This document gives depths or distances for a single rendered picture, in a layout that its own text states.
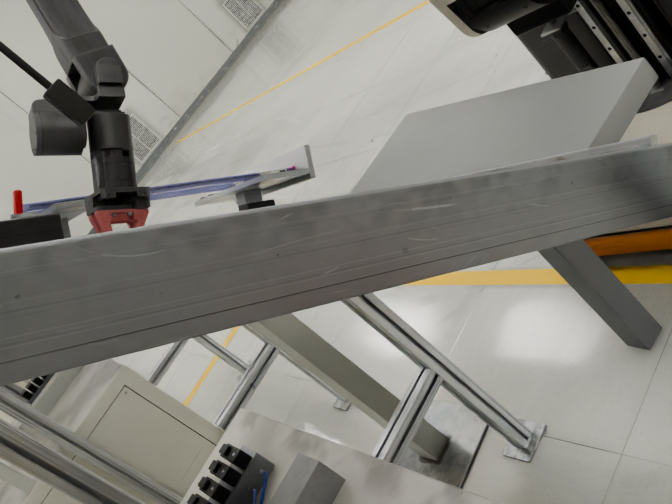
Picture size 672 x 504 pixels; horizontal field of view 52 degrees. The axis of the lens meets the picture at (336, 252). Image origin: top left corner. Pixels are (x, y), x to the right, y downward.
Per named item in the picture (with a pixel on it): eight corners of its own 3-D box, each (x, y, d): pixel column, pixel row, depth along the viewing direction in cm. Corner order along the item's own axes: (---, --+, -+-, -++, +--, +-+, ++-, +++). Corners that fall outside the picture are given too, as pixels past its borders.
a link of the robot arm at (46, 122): (120, 56, 93) (107, 86, 100) (28, 50, 86) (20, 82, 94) (134, 140, 90) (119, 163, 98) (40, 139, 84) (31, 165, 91)
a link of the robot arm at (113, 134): (133, 105, 93) (123, 115, 98) (80, 103, 89) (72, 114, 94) (139, 155, 93) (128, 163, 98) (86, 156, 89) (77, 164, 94)
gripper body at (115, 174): (101, 202, 88) (95, 144, 88) (84, 212, 96) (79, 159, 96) (152, 200, 91) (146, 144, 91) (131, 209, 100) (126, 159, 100)
